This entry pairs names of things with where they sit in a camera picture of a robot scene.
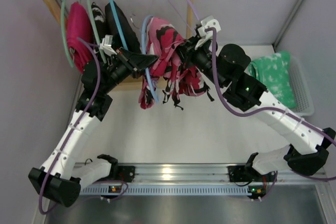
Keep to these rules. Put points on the black white patterned garment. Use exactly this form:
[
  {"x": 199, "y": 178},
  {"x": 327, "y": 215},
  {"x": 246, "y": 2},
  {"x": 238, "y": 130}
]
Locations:
[{"x": 99, "y": 21}]

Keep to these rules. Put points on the pale green hanger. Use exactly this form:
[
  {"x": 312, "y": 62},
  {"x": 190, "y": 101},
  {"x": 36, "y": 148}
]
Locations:
[{"x": 95, "y": 31}]

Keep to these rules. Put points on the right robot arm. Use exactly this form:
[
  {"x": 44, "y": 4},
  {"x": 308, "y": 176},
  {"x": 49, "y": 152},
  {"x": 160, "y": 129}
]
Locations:
[{"x": 245, "y": 96}]

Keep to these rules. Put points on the pink floral trousers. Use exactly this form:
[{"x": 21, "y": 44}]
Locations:
[{"x": 162, "y": 39}]

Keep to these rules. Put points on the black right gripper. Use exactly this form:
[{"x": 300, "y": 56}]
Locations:
[{"x": 189, "y": 51}]

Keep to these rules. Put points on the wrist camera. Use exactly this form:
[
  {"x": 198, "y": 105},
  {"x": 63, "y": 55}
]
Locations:
[
  {"x": 106, "y": 45},
  {"x": 202, "y": 30}
]

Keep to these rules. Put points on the magenta garment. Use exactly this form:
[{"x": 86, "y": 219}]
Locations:
[{"x": 78, "y": 26}]

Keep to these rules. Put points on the white slotted cable duct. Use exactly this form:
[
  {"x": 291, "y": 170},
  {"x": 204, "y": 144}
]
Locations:
[{"x": 170, "y": 190}]

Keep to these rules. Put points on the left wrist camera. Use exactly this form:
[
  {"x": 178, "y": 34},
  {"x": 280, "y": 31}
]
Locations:
[{"x": 106, "y": 45}]

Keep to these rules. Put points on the white plastic basket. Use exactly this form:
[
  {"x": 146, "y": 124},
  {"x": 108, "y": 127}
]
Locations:
[{"x": 304, "y": 103}]

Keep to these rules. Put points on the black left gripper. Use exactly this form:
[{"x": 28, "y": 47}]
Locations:
[{"x": 128, "y": 61}]

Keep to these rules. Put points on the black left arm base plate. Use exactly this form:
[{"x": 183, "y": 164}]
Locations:
[{"x": 125, "y": 173}]

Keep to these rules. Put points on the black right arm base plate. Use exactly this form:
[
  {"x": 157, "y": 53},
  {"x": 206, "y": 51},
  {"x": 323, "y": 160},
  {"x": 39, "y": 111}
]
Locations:
[{"x": 242, "y": 174}]

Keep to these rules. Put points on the green white towel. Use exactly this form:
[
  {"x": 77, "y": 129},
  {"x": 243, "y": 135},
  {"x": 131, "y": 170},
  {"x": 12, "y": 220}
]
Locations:
[{"x": 273, "y": 72}]

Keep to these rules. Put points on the aluminium mounting rail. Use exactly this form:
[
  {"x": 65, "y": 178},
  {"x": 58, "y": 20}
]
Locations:
[{"x": 200, "y": 173}]

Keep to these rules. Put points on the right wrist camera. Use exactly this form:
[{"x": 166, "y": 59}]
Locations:
[{"x": 202, "y": 30}]

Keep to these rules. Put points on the black trousers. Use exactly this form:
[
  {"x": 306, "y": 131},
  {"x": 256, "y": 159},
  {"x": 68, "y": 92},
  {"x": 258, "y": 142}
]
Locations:
[{"x": 131, "y": 39}]

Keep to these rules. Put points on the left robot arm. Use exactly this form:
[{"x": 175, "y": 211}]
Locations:
[{"x": 57, "y": 179}]

